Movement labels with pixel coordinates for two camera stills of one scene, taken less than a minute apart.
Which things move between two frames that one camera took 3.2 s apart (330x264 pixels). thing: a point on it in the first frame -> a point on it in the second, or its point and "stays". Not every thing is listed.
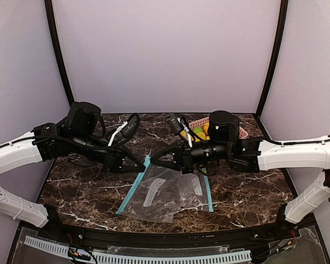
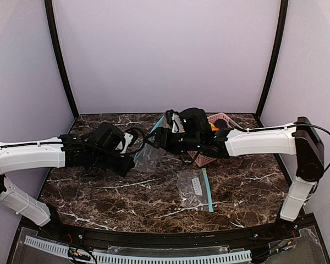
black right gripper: [182, 156] -> [163, 137]
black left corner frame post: [49, 9] stays
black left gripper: [113, 161] -> [125, 167]
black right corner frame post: [283, 15] stays
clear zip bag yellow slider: [158, 194] -> [149, 156]
